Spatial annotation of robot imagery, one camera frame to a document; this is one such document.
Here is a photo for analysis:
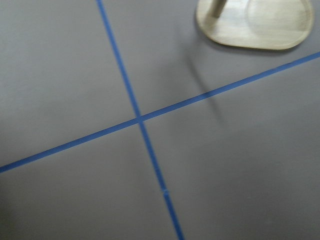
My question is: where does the wooden cup storage rack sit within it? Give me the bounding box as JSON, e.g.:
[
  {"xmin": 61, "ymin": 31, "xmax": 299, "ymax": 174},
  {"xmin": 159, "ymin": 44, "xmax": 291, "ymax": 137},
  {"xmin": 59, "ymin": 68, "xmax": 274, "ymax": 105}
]
[{"xmin": 195, "ymin": 0, "xmax": 315, "ymax": 51}]

